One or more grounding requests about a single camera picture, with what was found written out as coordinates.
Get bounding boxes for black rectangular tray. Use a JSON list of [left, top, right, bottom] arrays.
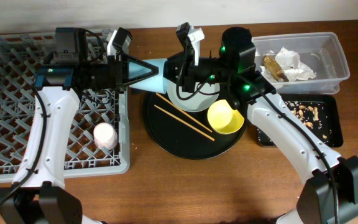
[[255, 93, 344, 147]]

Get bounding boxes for light blue cup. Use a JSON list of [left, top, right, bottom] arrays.
[[129, 58, 168, 94]]

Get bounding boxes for brown coffee sachet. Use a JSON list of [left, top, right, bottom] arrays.
[[262, 55, 289, 82]]

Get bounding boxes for grey dishwasher rack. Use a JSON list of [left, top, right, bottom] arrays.
[[0, 32, 130, 183]]

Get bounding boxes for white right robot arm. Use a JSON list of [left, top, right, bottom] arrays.
[[164, 23, 358, 223]]

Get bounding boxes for food scraps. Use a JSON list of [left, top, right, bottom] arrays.
[[285, 101, 332, 143]]

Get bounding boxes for grey round plate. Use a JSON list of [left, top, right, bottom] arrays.
[[167, 81, 220, 112]]

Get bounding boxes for round black tray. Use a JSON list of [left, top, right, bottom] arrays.
[[142, 92, 247, 160]]

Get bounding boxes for white tissue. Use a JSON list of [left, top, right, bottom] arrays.
[[260, 47, 316, 83]]

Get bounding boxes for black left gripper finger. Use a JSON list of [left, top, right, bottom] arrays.
[[123, 70, 159, 88], [126, 54, 159, 73]]

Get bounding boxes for clear plastic bin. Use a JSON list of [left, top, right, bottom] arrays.
[[252, 32, 350, 95]]

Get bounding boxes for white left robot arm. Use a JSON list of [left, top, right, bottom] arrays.
[[0, 27, 159, 223]]

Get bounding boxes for pink cup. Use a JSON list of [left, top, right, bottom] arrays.
[[93, 123, 118, 150]]

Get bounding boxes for wooden chopstick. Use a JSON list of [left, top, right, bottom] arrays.
[[156, 93, 213, 133], [154, 105, 215, 141]]

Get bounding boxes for upper wooden chopstick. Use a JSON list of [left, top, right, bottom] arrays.
[[156, 93, 213, 133]]

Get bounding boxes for lower wooden chopstick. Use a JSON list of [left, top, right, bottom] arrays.
[[154, 105, 215, 141]]

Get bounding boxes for yellow bowl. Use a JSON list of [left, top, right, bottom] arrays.
[[207, 100, 245, 134]]

